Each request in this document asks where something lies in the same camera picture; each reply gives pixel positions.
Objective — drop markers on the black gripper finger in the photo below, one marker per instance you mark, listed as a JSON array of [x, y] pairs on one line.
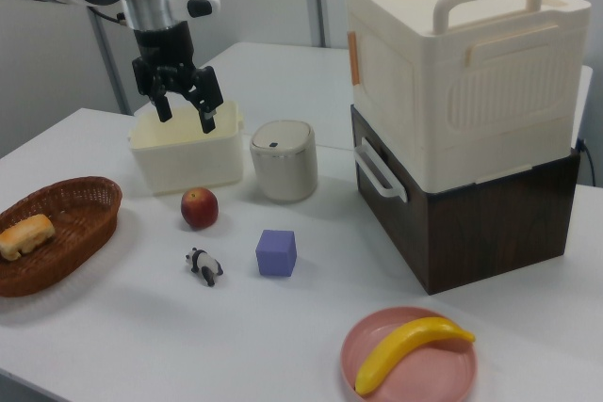
[[207, 101], [162, 103]]

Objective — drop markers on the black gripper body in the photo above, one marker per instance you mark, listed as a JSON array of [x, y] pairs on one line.
[[165, 51]]

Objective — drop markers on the cream plastic open tub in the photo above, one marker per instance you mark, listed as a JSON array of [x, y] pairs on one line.
[[188, 162]]

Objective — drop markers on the dark wooden drawer cabinet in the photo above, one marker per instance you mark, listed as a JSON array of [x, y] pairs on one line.
[[494, 232]]

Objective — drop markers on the small cream lidded bin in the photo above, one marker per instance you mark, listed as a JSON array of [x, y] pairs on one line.
[[282, 171]]

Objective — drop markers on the red apple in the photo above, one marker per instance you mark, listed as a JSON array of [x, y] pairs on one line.
[[200, 209]]

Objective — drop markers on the brown wicker basket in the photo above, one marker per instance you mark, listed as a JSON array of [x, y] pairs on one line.
[[80, 218]]

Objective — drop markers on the panda toy figure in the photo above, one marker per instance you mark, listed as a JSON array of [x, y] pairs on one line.
[[203, 263]]

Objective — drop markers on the purple cube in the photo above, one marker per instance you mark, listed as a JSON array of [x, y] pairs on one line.
[[275, 253]]

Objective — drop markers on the golden bread piece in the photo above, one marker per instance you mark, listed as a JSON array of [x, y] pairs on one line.
[[26, 235]]

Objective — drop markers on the cream plastic storage box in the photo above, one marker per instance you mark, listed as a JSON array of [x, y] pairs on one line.
[[471, 91]]

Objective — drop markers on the yellow banana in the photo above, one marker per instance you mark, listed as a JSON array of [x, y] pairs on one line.
[[405, 345]]

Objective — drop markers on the pink plate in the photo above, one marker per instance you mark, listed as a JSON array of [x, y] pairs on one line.
[[424, 374]]

